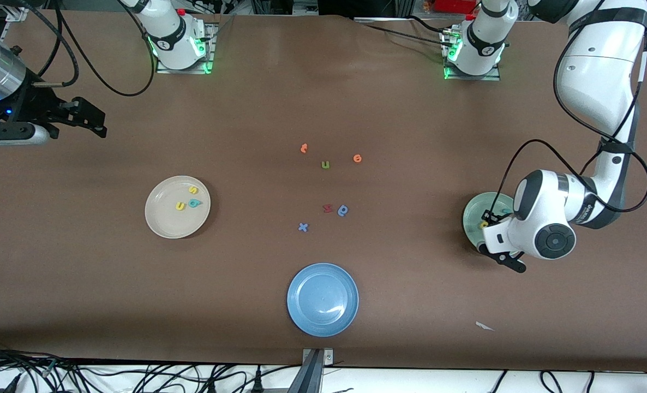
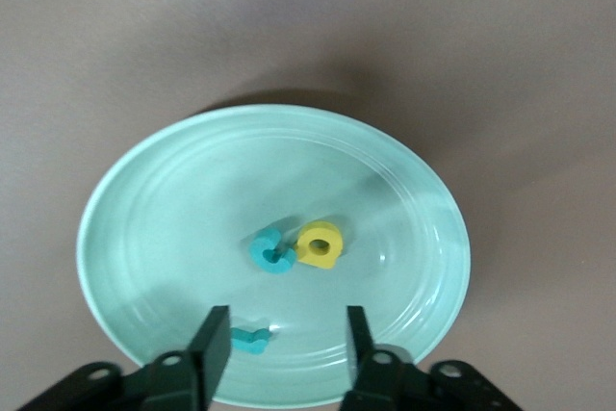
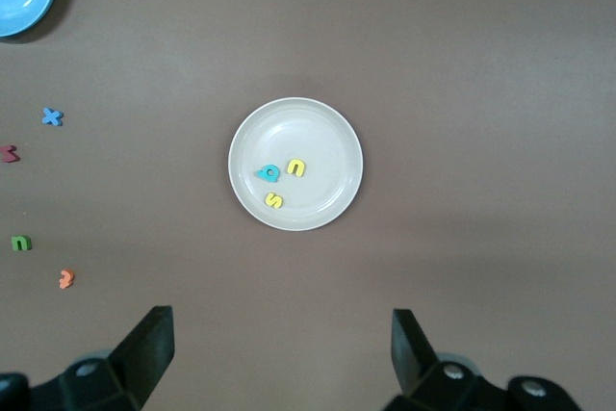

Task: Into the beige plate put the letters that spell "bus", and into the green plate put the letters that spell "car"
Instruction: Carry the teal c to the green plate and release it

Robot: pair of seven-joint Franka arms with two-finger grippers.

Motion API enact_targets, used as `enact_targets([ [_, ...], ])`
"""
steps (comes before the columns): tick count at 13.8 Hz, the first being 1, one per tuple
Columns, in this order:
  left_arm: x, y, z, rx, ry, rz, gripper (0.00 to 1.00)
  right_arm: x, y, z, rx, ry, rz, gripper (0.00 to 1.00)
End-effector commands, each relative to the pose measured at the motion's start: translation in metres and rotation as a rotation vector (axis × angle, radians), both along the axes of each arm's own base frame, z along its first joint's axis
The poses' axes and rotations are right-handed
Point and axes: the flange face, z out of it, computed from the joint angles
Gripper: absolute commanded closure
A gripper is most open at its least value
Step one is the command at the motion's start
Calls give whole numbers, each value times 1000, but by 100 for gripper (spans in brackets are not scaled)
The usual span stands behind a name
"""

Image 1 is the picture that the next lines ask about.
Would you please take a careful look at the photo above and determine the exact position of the green plate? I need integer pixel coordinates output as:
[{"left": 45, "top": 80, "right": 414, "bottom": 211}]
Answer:
[{"left": 463, "top": 192, "right": 520, "bottom": 251}]

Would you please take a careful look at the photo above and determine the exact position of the beige brown plate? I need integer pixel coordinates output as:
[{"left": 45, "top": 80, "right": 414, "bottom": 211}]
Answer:
[{"left": 145, "top": 175, "right": 212, "bottom": 239}]

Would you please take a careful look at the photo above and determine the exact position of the blue plate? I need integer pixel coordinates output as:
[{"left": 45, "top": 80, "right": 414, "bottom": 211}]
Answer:
[{"left": 286, "top": 263, "right": 360, "bottom": 337}]

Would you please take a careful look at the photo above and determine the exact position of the red box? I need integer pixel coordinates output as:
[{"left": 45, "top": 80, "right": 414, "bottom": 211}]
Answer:
[{"left": 434, "top": 0, "right": 478, "bottom": 14}]

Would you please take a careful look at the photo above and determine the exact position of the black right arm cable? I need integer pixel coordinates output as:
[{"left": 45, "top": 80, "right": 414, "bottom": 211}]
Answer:
[{"left": 7, "top": 0, "right": 156, "bottom": 98}]

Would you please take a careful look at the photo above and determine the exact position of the aluminium table rail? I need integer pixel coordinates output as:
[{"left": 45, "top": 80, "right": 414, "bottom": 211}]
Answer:
[{"left": 0, "top": 5, "right": 29, "bottom": 25}]

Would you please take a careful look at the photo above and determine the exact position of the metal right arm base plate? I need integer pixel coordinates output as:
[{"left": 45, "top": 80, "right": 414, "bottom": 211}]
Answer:
[{"left": 154, "top": 22, "right": 219, "bottom": 75}]

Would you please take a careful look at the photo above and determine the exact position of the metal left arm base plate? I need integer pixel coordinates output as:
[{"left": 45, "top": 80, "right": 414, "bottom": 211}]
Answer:
[{"left": 442, "top": 27, "right": 501, "bottom": 81}]

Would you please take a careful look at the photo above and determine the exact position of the black base cable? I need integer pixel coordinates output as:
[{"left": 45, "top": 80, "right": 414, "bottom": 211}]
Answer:
[
  {"left": 408, "top": 15, "right": 452, "bottom": 36},
  {"left": 356, "top": 21, "right": 455, "bottom": 50}
]

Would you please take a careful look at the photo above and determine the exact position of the grey metal camera mount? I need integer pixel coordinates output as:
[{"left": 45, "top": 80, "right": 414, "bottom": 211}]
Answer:
[{"left": 288, "top": 348, "right": 335, "bottom": 393}]

